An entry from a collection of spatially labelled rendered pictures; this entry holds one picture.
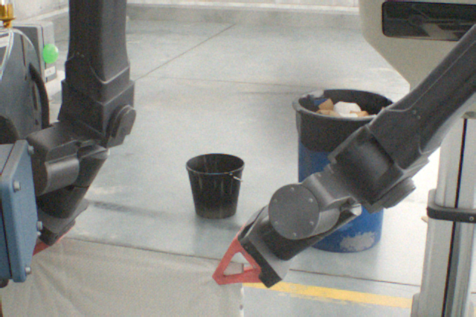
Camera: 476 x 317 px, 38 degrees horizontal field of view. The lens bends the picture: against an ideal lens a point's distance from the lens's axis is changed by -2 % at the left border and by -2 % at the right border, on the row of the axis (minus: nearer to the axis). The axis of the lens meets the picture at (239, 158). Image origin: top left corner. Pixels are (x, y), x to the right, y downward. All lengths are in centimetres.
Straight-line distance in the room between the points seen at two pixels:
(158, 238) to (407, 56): 234
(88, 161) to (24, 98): 22
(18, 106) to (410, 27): 60
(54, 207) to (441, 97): 49
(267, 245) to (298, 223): 11
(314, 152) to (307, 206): 235
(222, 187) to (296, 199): 272
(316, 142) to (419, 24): 194
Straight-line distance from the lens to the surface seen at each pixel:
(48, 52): 108
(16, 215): 56
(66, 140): 82
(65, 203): 90
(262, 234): 81
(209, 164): 365
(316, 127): 299
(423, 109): 70
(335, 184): 73
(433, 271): 144
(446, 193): 138
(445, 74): 68
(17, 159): 58
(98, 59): 78
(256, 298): 286
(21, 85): 104
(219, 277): 87
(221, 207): 348
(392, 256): 323
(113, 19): 77
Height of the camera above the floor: 150
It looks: 20 degrees down
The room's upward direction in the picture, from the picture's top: straight up
